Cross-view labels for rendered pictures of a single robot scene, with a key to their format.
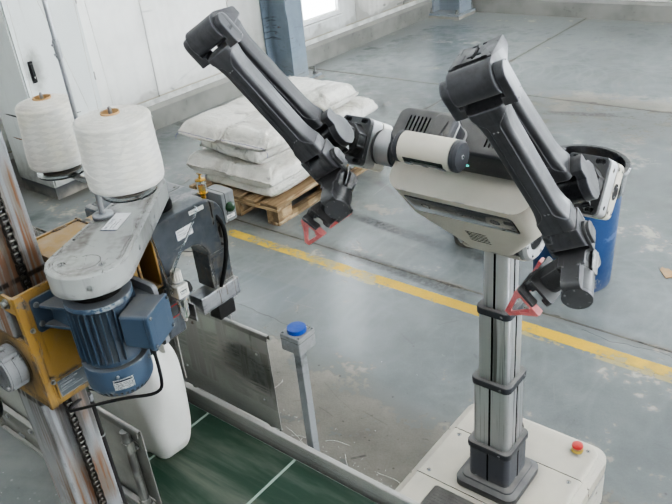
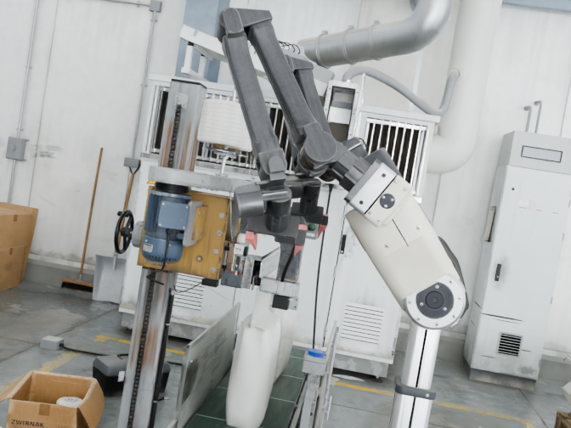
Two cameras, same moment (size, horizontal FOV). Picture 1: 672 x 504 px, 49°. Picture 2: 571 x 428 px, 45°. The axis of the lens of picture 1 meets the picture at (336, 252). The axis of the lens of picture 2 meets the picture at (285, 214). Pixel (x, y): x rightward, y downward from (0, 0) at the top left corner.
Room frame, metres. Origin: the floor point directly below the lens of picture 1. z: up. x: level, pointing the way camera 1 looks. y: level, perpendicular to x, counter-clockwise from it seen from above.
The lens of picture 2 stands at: (0.34, -1.75, 1.45)
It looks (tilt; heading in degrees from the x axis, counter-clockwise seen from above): 3 degrees down; 55
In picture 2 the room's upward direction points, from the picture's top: 9 degrees clockwise
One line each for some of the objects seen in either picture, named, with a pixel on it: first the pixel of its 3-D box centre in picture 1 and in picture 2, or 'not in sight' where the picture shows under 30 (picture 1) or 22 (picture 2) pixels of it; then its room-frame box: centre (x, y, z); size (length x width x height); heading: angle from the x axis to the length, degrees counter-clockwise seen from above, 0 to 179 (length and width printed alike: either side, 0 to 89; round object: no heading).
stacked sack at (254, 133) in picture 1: (275, 125); not in sight; (4.64, 0.31, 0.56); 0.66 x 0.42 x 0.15; 139
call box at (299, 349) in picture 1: (297, 338); (314, 363); (1.87, 0.15, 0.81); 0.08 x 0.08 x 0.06; 49
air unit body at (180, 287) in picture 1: (181, 294); (240, 254); (1.65, 0.42, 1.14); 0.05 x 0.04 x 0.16; 139
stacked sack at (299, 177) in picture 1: (255, 173); not in sight; (4.72, 0.49, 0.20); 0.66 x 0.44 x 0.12; 49
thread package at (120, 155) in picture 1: (119, 149); (223, 123); (1.51, 0.44, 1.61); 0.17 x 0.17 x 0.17
